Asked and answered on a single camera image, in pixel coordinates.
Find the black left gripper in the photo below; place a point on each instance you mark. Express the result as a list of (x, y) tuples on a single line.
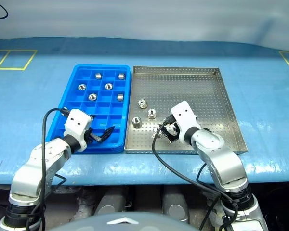
[(92, 137)]

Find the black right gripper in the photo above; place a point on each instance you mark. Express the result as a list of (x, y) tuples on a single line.
[(174, 136)]

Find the blue plastic table cover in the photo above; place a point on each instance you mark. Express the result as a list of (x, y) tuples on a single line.
[(255, 101)]

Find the grey rounded robot torso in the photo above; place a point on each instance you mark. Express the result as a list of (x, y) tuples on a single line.
[(125, 222)]

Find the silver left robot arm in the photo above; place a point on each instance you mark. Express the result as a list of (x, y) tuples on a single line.
[(36, 166)]

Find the metal nut left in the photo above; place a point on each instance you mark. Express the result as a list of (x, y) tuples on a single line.
[(136, 122)]

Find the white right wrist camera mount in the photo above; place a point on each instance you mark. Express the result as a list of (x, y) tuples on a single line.
[(184, 114)]

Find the grey rounded shape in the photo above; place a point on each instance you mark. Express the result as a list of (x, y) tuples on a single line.
[(110, 202), (175, 204)]

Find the blue plastic compartment tray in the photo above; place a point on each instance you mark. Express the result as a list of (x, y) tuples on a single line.
[(69, 108)]

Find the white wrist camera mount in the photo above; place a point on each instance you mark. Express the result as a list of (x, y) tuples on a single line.
[(184, 114), (75, 122)]

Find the metal nut middle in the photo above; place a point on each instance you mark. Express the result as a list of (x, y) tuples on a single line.
[(151, 113)]

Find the perforated metal tray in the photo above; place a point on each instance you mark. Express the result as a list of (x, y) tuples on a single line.
[(195, 96)]

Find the metal nut top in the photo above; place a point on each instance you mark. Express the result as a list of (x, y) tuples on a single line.
[(142, 104)]

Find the metal nut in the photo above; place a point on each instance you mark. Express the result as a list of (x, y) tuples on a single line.
[(136, 122), (142, 104), (151, 113)]

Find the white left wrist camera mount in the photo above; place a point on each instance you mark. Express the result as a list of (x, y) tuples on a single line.
[(75, 122)]

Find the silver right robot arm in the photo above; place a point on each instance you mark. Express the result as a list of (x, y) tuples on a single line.
[(221, 156)]

